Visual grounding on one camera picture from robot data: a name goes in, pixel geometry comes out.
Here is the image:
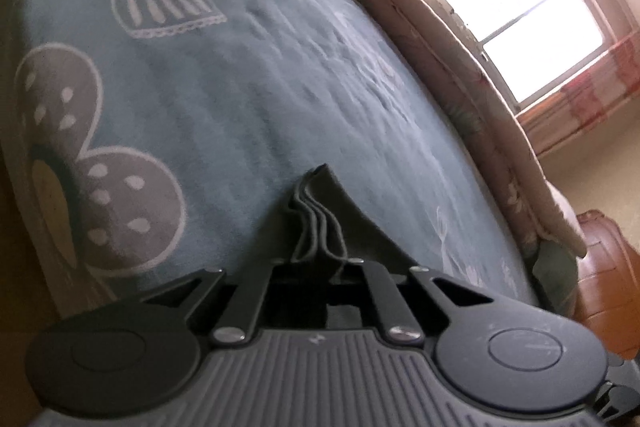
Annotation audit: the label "dark green trousers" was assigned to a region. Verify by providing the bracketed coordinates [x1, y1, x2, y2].
[276, 165, 423, 345]

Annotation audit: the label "wooden headboard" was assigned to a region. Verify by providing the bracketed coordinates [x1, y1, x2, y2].
[574, 210, 640, 360]

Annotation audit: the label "folded pink floral quilt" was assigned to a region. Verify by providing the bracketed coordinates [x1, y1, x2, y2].
[357, 0, 587, 258]

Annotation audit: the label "green patterned pillow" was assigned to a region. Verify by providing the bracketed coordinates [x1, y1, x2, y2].
[532, 239, 578, 317]

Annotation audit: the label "green floral bed sheet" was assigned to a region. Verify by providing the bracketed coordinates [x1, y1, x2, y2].
[1, 0, 536, 317]

